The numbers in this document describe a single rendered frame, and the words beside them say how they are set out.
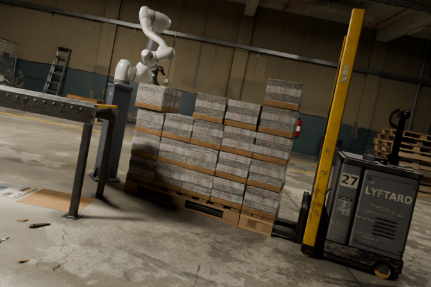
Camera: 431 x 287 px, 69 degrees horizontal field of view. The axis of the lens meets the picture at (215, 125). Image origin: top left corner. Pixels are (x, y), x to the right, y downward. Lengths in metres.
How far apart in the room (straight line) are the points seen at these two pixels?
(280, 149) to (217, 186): 0.64
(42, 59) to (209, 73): 5.09
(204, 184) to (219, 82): 6.94
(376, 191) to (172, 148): 1.69
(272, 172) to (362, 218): 0.73
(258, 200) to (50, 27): 9.35
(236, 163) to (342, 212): 0.91
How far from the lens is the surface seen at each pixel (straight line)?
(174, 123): 2.91
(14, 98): 2.60
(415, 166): 8.60
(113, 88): 3.36
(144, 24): 3.17
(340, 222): 2.57
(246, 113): 2.69
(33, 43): 11.23
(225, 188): 2.78
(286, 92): 2.66
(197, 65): 9.64
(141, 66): 3.42
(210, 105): 2.78
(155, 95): 2.98
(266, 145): 2.66
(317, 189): 2.48
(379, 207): 2.57
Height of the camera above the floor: 0.95
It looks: 3 degrees down
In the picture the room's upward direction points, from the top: 11 degrees clockwise
